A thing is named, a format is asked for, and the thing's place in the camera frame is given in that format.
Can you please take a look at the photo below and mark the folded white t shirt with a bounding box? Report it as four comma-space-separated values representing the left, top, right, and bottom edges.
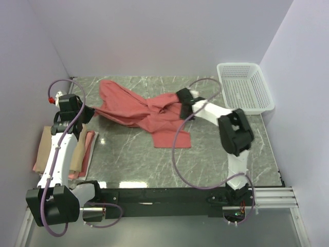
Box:
78, 131, 98, 181

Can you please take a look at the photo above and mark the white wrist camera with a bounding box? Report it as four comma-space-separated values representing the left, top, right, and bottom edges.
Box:
48, 91, 64, 106
188, 87, 200, 98

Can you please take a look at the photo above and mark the aluminium rail frame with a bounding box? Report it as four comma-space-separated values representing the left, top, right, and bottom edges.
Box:
16, 187, 310, 246

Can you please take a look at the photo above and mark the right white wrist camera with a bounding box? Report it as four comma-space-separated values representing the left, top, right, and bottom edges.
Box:
188, 87, 200, 98

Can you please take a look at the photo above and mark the white plastic basket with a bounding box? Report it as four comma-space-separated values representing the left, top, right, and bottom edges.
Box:
216, 63, 275, 115

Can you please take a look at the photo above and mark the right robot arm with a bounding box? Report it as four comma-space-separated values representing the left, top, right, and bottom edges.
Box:
176, 88, 254, 205

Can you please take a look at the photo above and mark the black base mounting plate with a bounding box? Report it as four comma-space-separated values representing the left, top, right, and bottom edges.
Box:
86, 187, 254, 219

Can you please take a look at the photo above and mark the red t shirt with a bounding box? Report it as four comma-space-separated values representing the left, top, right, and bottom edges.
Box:
95, 80, 191, 148

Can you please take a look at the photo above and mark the folded pink t shirt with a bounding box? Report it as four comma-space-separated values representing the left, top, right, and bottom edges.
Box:
32, 126, 97, 180

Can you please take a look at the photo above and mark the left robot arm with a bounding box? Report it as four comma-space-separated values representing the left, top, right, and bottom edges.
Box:
26, 91, 103, 226

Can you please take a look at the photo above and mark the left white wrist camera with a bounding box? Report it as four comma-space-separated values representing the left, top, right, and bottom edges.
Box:
48, 91, 64, 106

